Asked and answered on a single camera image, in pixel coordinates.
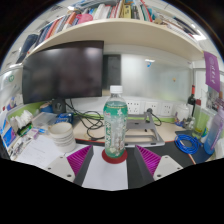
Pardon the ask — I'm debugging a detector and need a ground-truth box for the handwritten white paper sheet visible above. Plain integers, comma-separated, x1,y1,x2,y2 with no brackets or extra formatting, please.
14,133,71,169

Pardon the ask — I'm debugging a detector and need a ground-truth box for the blue printed packet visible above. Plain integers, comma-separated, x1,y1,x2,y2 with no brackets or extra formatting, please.
54,112,74,125

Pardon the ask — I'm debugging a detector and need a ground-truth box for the white round jar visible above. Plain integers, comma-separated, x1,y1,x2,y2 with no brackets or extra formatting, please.
175,103,191,123

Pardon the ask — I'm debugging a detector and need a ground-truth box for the green-labelled clear drink bottle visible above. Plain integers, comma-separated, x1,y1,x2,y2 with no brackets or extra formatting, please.
102,85,129,159

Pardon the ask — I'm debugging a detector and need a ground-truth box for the white folded napkin stack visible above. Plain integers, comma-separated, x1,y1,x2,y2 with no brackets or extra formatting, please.
9,109,34,134

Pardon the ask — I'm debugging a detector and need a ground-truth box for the black desk mat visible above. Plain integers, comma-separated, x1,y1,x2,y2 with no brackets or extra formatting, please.
75,137,214,189

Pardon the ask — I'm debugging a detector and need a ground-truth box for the flat round red coaster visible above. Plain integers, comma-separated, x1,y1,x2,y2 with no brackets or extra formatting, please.
101,148,129,165

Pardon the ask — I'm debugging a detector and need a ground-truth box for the clear plastic box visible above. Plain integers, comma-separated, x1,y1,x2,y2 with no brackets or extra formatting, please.
33,111,58,128

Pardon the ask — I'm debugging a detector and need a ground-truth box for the black cable bundle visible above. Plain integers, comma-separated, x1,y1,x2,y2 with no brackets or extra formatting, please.
65,98,105,142

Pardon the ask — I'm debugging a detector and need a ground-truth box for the white wall socket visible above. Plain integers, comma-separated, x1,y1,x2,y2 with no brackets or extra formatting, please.
126,99,142,116
160,101,174,117
144,100,159,116

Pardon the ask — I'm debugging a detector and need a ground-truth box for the purple hanging banner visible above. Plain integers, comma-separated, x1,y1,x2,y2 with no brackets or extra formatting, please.
203,50,222,94

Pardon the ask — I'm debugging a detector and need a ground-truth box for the coiled blue cable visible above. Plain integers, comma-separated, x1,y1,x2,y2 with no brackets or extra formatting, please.
174,133,203,155

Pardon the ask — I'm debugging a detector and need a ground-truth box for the white zigzag-patterned cup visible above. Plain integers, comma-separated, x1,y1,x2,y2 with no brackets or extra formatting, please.
47,121,78,154

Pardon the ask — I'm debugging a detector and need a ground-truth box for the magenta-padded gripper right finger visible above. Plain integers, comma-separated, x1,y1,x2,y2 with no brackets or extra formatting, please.
133,144,184,187

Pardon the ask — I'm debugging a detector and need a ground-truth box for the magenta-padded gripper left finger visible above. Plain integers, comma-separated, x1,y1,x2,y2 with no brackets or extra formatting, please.
44,145,95,187

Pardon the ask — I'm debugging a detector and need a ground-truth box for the black computer monitor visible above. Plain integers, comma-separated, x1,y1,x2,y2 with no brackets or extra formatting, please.
21,40,105,114

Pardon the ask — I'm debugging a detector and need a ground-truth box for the translucent blue bottle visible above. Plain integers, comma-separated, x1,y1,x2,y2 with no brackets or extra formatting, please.
203,108,224,156

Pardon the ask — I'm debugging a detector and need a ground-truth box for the grey metal laptop stand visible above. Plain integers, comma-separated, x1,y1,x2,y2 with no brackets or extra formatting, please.
124,111,166,148

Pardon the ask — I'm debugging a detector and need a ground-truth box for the dark wine bottle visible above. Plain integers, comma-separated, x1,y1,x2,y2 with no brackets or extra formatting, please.
187,84,197,116

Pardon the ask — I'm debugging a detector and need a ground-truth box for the dark blue storage box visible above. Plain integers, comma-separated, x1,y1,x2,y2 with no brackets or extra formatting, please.
16,33,39,64

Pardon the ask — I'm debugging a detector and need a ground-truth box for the beige wall shelf with books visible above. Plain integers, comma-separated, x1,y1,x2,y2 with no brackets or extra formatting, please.
14,0,205,63

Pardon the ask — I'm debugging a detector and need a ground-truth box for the round blue container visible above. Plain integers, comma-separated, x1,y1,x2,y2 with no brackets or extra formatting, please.
39,102,54,114

